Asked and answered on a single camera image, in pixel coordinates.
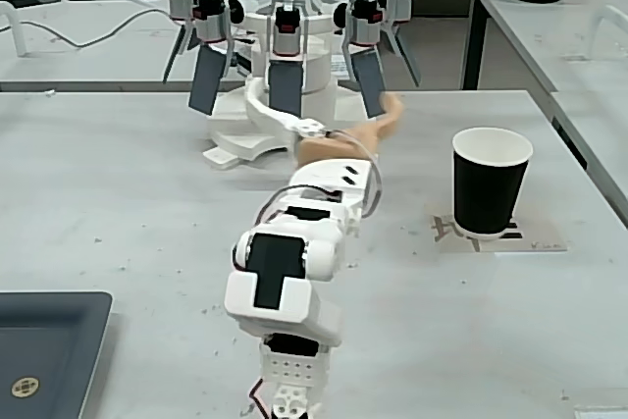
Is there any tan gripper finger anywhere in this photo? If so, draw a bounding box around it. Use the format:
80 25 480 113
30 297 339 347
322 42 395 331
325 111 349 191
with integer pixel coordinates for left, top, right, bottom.
365 92 406 139

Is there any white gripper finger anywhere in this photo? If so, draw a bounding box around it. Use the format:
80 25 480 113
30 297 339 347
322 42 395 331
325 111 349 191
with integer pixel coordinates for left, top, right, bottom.
244 76 329 140

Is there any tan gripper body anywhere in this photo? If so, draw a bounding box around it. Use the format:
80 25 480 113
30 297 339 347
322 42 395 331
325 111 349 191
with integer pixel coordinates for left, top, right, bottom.
295 126 380 166

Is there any black paper cup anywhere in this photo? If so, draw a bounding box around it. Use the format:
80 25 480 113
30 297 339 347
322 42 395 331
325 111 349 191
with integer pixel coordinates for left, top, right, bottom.
451 127 535 236

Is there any printed paper mat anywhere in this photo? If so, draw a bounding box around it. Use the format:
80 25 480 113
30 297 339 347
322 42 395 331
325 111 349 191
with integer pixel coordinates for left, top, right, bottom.
430 212 568 255

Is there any grey dispenser paddle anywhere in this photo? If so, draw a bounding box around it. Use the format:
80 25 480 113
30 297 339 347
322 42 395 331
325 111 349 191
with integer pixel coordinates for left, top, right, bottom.
267 59 303 119
386 22 423 88
161 21 198 85
187 43 226 118
351 48 392 119

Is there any white dispenser carousel base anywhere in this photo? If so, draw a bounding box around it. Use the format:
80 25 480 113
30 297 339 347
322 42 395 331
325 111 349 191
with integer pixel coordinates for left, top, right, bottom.
202 11 379 173

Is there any black table leg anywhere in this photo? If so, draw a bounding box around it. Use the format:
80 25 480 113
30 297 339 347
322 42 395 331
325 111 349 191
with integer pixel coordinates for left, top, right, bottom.
460 0 493 92

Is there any grey plastic tray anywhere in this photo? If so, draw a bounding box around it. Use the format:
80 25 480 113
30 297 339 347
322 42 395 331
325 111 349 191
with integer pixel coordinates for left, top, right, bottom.
0 289 115 419

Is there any round beige patterned token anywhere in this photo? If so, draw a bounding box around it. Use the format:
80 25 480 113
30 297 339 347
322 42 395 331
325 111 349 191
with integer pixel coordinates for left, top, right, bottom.
11 376 41 399

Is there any gripper servo cable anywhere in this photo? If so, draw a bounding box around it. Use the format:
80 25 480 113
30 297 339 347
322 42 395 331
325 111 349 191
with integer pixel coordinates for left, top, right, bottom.
327 128 385 219

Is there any red black arm cable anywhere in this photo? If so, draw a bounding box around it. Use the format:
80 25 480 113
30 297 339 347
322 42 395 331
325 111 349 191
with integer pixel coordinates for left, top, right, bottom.
256 184 301 227

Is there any grey power cable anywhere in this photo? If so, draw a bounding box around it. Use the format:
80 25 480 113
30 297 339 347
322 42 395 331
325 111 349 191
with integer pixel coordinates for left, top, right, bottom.
19 8 174 51

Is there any white frame leg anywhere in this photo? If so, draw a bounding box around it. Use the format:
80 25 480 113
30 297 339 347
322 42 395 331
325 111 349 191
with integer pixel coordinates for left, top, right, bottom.
0 0 28 59
587 3 628 63

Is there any red black base cable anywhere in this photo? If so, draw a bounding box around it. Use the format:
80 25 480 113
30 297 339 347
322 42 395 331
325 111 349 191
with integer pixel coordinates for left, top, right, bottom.
246 377 272 416

